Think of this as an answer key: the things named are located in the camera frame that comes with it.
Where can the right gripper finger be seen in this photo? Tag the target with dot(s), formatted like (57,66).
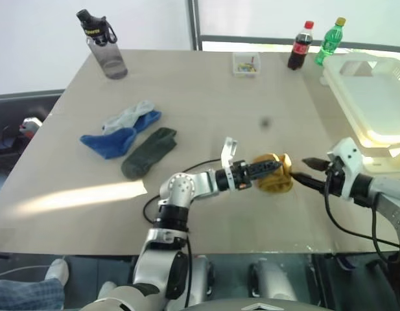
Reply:
(311,183)
(316,163)

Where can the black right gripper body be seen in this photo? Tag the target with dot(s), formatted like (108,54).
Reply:
(335,181)

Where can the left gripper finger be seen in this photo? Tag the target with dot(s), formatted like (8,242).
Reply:
(264,168)

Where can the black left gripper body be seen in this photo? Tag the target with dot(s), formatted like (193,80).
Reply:
(242,176)

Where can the yellow sock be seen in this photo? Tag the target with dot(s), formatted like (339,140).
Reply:
(277,187)
(285,163)

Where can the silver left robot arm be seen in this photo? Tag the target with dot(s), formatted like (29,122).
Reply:
(180,188)

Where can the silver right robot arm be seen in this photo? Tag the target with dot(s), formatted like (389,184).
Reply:
(381,194)

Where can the white plastic storage bin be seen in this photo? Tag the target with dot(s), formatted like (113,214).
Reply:
(368,100)

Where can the small clear plastic box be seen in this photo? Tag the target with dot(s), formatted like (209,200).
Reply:
(246,66)

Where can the dark green sock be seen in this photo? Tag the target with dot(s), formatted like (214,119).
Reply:
(148,155)

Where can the black table leg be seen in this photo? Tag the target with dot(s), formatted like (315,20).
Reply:
(324,285)

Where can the silver right robot leg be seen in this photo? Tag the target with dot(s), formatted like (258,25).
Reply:
(271,282)

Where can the silver robot leg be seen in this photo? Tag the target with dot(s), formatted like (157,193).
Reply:
(271,282)
(201,278)

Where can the silver left robot leg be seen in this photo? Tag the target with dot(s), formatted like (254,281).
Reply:
(201,278)

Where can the cola bottle red cap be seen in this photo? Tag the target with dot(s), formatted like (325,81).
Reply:
(299,48)

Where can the green soda bottle yellow cap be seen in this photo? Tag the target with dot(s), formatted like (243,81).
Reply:
(329,43)

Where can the white sock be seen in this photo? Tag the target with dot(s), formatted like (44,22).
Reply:
(128,116)

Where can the grey robot torso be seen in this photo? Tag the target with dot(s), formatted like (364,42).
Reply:
(258,306)

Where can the blue sock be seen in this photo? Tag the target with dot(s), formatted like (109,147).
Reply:
(109,142)

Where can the white shoe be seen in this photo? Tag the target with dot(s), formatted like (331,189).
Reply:
(58,270)
(107,288)

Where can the grey water bottle black lid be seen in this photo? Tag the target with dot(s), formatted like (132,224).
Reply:
(110,58)

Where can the small grey red device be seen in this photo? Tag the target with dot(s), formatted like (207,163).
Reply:
(31,126)

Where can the dark side bench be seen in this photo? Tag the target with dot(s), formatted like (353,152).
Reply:
(18,107)

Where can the blue jeans leg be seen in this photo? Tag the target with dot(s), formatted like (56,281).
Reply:
(28,294)

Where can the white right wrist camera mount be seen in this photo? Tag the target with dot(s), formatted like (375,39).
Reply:
(348,155)

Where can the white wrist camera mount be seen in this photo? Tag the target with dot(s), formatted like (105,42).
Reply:
(348,155)
(229,149)

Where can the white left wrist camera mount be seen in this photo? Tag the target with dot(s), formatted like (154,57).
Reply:
(229,149)

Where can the grey window frame post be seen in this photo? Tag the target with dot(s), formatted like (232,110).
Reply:
(194,22)

